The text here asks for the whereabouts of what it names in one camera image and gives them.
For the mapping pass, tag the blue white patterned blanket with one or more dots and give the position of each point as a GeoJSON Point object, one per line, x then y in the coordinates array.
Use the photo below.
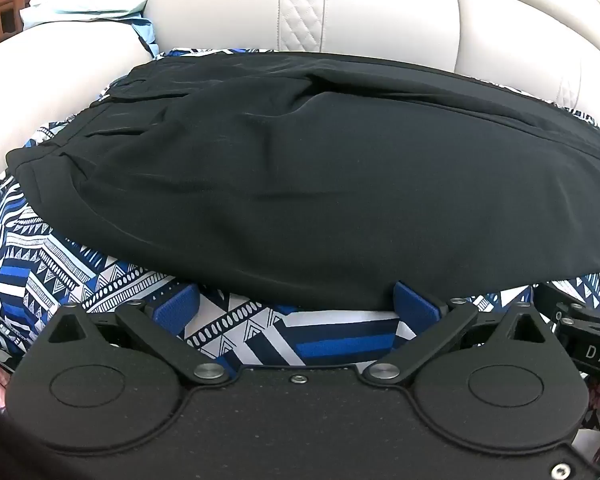
{"type": "Point", "coordinates": [55, 270]}

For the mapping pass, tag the cream leather sofa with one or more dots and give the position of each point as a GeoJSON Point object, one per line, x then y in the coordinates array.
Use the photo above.
{"type": "Point", "coordinates": [330, 0]}

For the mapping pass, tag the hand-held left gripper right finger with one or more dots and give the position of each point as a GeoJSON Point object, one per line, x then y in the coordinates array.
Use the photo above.
{"type": "Point", "coordinates": [420, 307]}

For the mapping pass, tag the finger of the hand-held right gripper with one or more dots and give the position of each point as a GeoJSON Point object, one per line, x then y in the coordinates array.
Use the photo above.
{"type": "Point", "coordinates": [560, 300]}

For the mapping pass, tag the black pants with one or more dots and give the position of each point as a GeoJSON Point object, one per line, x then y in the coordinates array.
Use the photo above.
{"type": "Point", "coordinates": [290, 175]}

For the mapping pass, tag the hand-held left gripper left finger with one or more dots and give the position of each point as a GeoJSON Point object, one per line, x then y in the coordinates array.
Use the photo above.
{"type": "Point", "coordinates": [176, 307]}

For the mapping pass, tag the light blue cloth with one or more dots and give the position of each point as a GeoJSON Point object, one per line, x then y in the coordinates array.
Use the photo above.
{"type": "Point", "coordinates": [115, 5]}

